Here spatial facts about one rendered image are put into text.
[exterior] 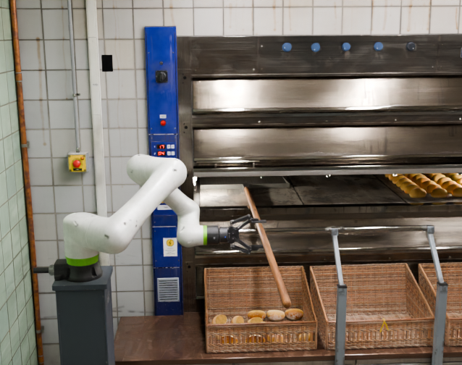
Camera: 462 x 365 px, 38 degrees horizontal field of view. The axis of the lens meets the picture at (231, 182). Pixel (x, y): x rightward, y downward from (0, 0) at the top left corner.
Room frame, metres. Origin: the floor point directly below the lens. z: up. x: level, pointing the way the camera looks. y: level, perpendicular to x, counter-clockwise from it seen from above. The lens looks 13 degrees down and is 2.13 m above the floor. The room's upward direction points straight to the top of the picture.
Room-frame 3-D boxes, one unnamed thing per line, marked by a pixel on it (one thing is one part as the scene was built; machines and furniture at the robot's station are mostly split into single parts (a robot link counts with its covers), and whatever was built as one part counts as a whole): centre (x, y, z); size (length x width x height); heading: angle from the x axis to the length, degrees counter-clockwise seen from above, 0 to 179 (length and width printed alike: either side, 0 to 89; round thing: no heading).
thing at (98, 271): (2.45, 0.64, 1.23); 0.26 x 0.15 x 0.06; 93
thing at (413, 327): (3.27, -0.72, 0.72); 0.56 x 0.49 x 0.28; 94
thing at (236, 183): (4.15, -0.08, 1.20); 0.55 x 0.36 x 0.03; 93
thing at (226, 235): (2.97, 0.01, 1.20); 0.09 x 0.07 x 0.08; 93
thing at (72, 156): (3.43, 0.80, 1.46); 0.10 x 0.07 x 0.10; 92
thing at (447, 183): (4.00, -1.26, 1.21); 0.61 x 0.48 x 0.06; 2
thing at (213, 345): (3.24, -0.13, 0.72); 0.56 x 0.49 x 0.28; 93
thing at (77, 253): (2.44, 0.57, 1.36); 0.16 x 0.13 x 0.19; 58
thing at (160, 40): (4.42, 0.39, 1.07); 1.93 x 0.16 x 2.15; 2
